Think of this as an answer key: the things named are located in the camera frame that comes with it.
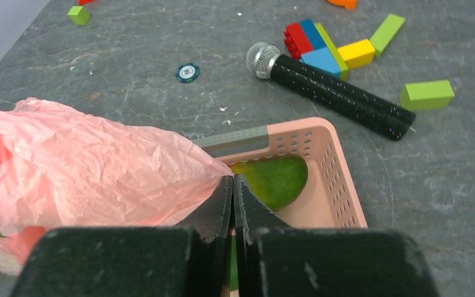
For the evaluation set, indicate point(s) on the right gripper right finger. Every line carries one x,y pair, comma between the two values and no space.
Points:
263,264

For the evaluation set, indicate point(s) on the orange curved block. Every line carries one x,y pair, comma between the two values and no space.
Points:
346,4

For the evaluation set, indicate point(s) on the pink plastic basket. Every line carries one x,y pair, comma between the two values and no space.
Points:
329,199

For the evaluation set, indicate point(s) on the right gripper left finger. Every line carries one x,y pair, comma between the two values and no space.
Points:
204,245

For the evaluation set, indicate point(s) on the black microphone silver head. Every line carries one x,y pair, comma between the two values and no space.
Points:
387,119

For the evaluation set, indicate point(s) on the small green cube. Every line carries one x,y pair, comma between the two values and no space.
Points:
79,15

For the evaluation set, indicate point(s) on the orange green fake mango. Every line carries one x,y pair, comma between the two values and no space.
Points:
277,182

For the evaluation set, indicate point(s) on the red blue green brick cluster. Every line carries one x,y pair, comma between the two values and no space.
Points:
308,42

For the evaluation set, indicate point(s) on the red curved block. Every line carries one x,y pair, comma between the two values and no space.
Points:
83,2

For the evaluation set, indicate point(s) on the yellow block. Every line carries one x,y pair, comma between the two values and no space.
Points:
357,54

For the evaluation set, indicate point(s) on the green block near microphone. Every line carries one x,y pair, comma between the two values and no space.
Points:
426,95

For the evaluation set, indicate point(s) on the blue poker chip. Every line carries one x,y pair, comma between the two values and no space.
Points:
187,72

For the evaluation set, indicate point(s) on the pink plastic bag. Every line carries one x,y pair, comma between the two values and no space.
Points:
62,167

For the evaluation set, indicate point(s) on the tall green block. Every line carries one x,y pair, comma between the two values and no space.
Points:
384,34

